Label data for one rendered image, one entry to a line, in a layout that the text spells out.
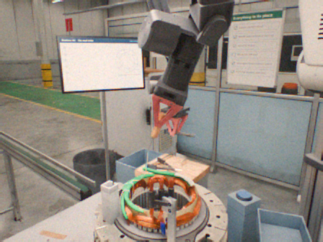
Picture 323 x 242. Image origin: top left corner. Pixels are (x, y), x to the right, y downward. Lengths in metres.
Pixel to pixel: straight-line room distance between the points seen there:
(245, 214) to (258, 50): 2.14
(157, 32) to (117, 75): 1.16
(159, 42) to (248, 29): 2.39
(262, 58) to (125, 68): 1.57
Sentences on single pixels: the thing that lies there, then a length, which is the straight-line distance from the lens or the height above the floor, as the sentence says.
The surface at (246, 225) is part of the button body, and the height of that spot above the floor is 0.96.
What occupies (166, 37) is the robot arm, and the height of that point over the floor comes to 1.49.
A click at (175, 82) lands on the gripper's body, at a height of 1.41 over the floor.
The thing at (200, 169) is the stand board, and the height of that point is 1.06.
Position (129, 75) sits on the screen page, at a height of 1.33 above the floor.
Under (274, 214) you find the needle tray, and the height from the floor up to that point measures 1.06.
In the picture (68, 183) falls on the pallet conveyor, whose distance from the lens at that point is 1.53.
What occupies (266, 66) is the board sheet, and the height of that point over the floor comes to 1.34.
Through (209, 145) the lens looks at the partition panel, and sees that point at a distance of 3.22.
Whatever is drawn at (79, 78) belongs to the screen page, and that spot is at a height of 1.32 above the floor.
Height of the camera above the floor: 1.47
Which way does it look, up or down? 15 degrees down
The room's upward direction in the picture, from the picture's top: straight up
